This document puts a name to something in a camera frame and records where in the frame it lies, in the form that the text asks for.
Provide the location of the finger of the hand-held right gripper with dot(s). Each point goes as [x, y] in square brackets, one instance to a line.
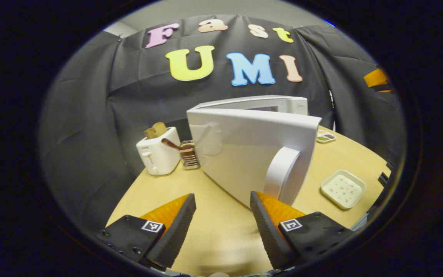
[385, 91]
[375, 78]

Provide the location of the small black block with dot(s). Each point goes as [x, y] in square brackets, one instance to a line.
[383, 179]

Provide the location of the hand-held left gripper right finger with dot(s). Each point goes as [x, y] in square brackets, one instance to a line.
[269, 231]

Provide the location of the white toaster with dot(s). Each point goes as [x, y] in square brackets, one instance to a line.
[160, 156]

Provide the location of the divided dish of beans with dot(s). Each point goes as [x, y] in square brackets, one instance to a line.
[325, 136]

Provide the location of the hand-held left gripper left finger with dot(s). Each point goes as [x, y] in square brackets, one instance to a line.
[175, 231]

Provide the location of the brown wooden spoon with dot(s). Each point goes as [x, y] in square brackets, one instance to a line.
[171, 144]

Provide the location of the pale square plate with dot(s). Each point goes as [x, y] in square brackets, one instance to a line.
[342, 189]

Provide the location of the brown toast slice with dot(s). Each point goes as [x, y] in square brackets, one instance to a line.
[156, 130]

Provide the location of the white microwave oven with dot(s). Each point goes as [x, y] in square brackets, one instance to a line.
[244, 146]

